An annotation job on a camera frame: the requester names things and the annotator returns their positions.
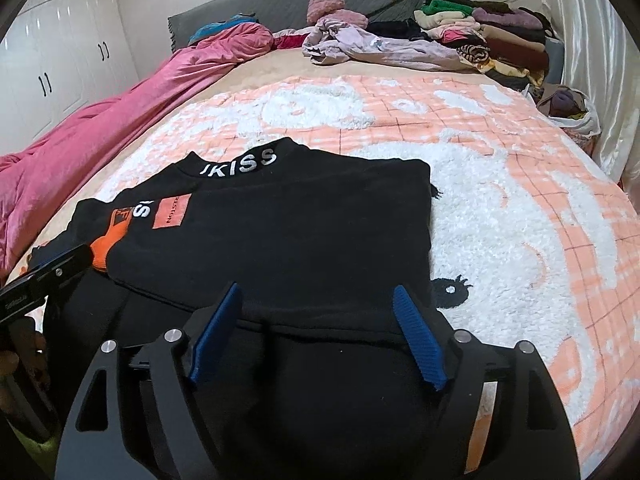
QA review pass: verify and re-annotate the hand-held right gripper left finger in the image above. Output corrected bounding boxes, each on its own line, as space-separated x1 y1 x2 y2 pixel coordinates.
54 282 244 480

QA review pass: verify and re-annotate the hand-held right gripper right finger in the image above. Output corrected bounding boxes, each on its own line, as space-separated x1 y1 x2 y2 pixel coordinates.
392 285 576 480

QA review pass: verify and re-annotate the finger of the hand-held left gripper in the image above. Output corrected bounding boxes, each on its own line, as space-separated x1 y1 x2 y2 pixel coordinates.
30 244 94 291

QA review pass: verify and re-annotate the black sweatshirt with orange patches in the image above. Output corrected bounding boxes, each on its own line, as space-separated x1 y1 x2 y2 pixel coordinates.
27 136 451 480

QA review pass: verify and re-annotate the white plastic bag of clothes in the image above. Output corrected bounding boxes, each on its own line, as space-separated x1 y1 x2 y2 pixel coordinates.
535 85 602 137

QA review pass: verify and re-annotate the pile of folded clothes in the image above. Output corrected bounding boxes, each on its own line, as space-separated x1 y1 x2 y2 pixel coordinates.
367 0 551 90

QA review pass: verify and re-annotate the person's left hand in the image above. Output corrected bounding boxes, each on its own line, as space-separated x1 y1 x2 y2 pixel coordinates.
0 317 51 388

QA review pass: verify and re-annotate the pink quilt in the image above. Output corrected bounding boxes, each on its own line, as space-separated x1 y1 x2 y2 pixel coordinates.
0 22 275 286

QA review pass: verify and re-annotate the orange and white fleece blanket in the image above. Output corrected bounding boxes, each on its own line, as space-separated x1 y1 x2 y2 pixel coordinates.
95 75 640 466

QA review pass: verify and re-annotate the white wardrobe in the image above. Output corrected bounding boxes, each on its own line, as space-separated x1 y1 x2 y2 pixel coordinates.
0 0 140 157

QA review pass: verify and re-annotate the blue cloth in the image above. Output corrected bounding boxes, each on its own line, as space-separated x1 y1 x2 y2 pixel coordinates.
187 16 258 46

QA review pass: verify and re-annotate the beige bed sheet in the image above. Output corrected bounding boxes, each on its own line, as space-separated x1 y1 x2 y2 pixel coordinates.
5 49 506 281

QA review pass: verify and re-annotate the lilac garment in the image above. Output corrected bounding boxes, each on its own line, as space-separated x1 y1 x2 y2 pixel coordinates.
301 15 476 72

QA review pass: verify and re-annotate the dark red cloth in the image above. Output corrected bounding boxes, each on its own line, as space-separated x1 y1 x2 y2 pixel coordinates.
272 30 312 52

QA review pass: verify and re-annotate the white satin curtain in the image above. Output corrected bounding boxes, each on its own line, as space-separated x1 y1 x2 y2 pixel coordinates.
542 0 640 181

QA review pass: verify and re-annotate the pink fluffy garment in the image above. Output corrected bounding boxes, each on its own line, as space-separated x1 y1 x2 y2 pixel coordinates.
306 0 368 28

